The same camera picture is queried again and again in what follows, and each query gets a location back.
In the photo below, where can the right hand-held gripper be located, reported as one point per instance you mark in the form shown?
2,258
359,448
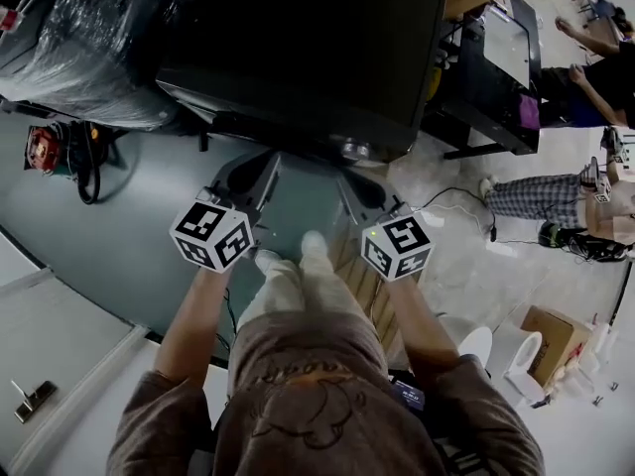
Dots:
397,246

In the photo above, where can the person's white shoe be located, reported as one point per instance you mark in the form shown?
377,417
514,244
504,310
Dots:
314,244
267,260

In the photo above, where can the person's brown t-shirt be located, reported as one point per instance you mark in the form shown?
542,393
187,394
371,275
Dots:
322,404

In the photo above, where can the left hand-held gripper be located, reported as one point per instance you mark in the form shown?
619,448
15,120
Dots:
211,236

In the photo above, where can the person's right white shoe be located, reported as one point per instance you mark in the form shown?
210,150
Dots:
314,244

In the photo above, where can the black table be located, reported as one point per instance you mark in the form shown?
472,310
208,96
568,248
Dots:
496,112

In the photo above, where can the plastic-wrapped black machine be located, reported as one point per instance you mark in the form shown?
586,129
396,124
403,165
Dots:
84,42

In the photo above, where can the person's beige trousers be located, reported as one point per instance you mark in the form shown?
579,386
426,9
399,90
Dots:
302,290

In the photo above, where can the wooden slat board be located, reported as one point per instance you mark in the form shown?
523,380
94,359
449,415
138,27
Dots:
369,295

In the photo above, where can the white door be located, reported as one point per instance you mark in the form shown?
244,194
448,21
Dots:
59,365

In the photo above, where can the white board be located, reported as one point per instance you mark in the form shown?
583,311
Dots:
506,45

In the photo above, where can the small brown cardboard box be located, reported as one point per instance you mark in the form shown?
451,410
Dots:
558,342

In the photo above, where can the purple cloth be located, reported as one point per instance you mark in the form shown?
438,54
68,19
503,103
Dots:
529,112

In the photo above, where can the person's right forearm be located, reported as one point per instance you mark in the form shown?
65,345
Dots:
417,320

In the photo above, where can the person's left forearm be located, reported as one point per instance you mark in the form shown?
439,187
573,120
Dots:
196,315

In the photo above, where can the person's left white shoe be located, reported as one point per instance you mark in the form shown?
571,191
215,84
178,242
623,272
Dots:
267,260

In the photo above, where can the red round tool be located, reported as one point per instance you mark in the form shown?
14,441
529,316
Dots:
43,148

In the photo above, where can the black waist device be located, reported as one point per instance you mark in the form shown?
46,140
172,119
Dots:
409,393

